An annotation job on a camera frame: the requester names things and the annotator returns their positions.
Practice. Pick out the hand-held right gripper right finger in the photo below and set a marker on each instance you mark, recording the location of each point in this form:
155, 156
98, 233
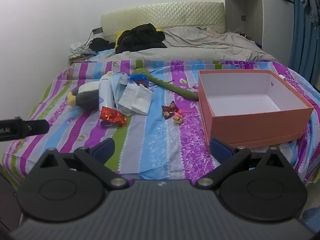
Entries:
220, 148

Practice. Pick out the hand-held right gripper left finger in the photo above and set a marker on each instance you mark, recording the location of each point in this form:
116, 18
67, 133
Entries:
105, 148

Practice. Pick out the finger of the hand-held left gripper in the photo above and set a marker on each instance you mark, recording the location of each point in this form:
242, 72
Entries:
35, 127

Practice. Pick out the orange cardboard box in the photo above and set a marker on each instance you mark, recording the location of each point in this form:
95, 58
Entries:
250, 127

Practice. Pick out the blue face mask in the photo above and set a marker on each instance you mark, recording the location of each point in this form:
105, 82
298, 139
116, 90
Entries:
116, 85

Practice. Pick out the red shiny packet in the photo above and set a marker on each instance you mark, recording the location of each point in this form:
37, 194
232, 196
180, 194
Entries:
112, 116

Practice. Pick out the striped floral bed sheet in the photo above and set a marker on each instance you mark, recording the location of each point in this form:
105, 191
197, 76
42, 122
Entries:
150, 140

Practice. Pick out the small pink yellow toy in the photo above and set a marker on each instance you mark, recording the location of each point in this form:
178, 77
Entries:
178, 118

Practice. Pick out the grey penguin plush toy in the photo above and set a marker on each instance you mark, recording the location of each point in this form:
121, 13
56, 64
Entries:
85, 97

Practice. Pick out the white spray bottle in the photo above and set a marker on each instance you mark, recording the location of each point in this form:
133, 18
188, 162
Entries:
105, 92

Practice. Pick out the dark red wrapper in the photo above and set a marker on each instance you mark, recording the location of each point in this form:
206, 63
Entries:
168, 110

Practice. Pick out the long green plush toy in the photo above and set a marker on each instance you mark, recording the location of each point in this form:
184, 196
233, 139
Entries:
175, 88

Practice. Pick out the blue plastic bag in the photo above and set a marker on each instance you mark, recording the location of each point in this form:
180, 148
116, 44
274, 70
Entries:
140, 80

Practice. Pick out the wooden nightstand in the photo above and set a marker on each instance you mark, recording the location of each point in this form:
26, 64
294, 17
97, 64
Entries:
75, 60

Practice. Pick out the crumpled white cloth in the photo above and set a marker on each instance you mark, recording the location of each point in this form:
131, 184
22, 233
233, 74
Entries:
76, 48

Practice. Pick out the small black cloth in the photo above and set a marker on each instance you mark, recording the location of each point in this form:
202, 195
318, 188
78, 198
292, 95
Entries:
100, 44

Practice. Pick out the grey duvet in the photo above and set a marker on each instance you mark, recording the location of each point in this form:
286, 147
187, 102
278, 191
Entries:
200, 45

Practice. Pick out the blue cloth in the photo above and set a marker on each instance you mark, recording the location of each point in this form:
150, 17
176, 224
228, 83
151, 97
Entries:
312, 216

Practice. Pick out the black clothes pile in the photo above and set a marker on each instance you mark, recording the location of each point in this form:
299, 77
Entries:
140, 37

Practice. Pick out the pink cloth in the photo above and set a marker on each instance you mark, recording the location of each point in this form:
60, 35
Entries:
212, 31

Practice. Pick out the blue curtain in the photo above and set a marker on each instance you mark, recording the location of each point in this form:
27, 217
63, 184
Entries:
300, 42

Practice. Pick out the white wardrobe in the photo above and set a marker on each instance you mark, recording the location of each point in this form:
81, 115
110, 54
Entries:
250, 17

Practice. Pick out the cream quilted headboard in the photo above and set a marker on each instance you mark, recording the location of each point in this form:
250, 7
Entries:
175, 12

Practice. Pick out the hanging denim clothes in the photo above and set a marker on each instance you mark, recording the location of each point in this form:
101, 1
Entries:
311, 0

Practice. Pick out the black wall charger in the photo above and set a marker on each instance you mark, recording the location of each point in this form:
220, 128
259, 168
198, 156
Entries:
97, 30

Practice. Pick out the wall switch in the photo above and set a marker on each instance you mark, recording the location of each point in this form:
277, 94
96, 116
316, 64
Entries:
243, 18

